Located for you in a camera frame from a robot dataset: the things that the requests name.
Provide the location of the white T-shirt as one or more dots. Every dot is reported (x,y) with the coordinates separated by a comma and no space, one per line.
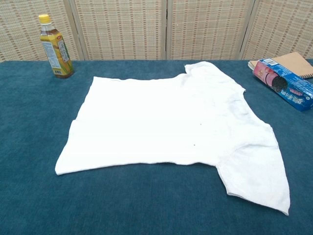
(159,122)

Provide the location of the woven bamboo folding screen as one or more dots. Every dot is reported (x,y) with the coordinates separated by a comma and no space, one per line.
(122,29)

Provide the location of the tea bottle with yellow cap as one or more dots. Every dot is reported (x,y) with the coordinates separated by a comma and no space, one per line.
(57,56)

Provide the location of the blue cookie box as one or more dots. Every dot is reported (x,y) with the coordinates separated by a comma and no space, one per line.
(291,88)

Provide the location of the brown spiral notebook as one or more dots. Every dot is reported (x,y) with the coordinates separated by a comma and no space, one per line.
(292,62)

